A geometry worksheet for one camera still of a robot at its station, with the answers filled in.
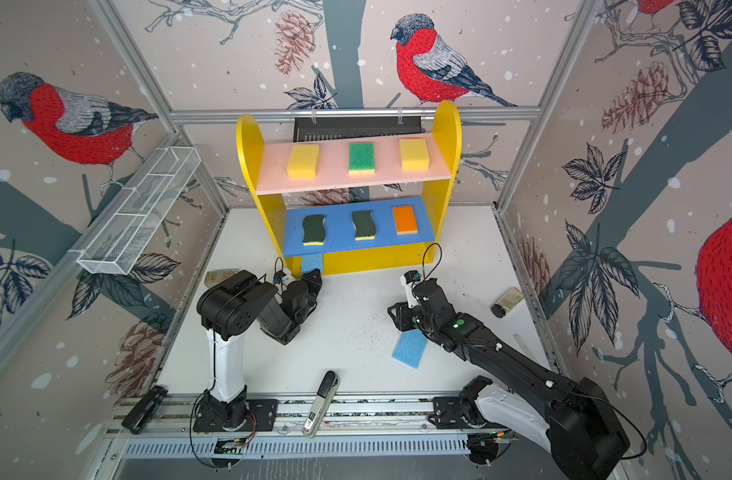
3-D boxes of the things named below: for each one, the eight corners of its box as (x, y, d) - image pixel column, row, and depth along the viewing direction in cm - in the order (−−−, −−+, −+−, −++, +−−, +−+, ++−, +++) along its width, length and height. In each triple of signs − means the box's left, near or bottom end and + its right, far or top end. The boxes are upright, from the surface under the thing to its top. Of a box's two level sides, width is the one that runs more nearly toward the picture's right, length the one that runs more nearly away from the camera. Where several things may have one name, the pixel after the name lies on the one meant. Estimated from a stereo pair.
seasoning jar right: (501, 321, 91) (504, 316, 89) (488, 310, 93) (491, 305, 91) (522, 300, 96) (526, 295, 93) (510, 290, 98) (514, 285, 96)
